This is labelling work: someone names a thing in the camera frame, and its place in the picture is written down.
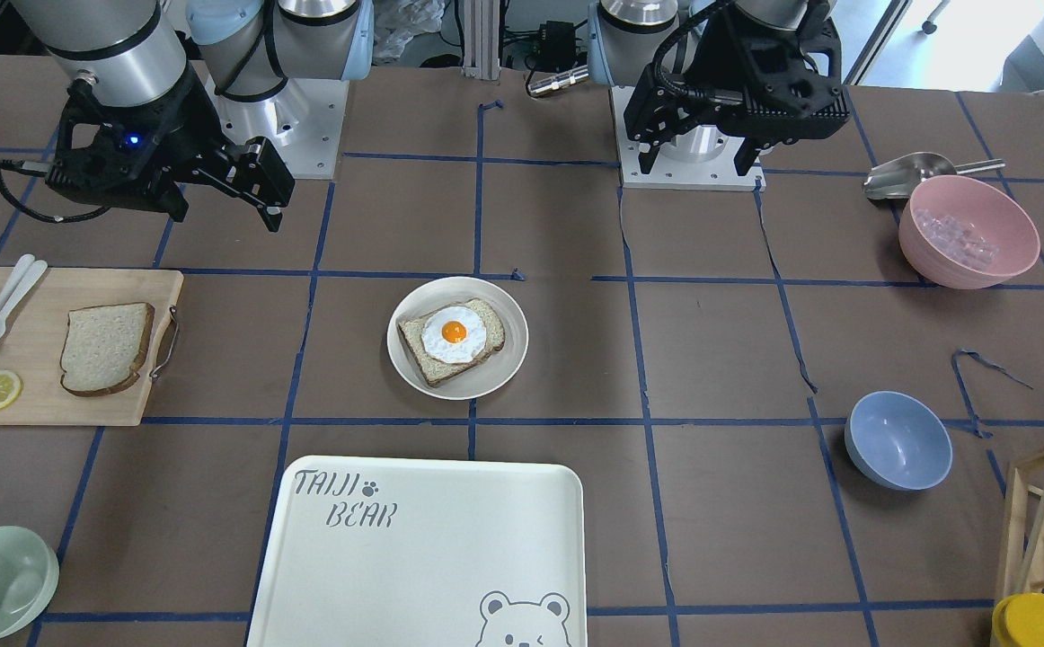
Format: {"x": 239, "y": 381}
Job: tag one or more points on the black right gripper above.
{"x": 182, "y": 124}

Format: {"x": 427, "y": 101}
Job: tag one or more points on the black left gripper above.
{"x": 676, "y": 70}

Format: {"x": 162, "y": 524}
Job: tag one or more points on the bread slice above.
{"x": 105, "y": 347}
{"x": 436, "y": 373}

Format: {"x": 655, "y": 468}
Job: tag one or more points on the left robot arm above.
{"x": 622, "y": 33}

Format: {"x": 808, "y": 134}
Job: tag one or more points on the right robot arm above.
{"x": 251, "y": 48}

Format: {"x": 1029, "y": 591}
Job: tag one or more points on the bread slice under egg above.
{"x": 436, "y": 373}

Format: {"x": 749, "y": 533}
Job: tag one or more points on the white plate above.
{"x": 475, "y": 382}

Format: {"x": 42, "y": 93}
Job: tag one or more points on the metal scoop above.
{"x": 898, "y": 178}

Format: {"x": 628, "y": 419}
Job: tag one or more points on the wooden cutting board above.
{"x": 36, "y": 334}

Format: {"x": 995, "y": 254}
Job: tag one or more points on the white plastic spoon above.
{"x": 19, "y": 293}

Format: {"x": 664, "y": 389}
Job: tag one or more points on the fried egg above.
{"x": 454, "y": 335}

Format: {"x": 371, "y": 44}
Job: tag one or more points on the pink bowl with ice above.
{"x": 964, "y": 234}

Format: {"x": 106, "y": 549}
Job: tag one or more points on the blue bowl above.
{"x": 898, "y": 442}

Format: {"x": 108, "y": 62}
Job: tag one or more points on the cream bear tray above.
{"x": 377, "y": 551}

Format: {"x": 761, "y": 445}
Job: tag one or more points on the yellow cup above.
{"x": 1019, "y": 620}

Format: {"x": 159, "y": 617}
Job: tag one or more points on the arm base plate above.
{"x": 304, "y": 121}
{"x": 702, "y": 159}

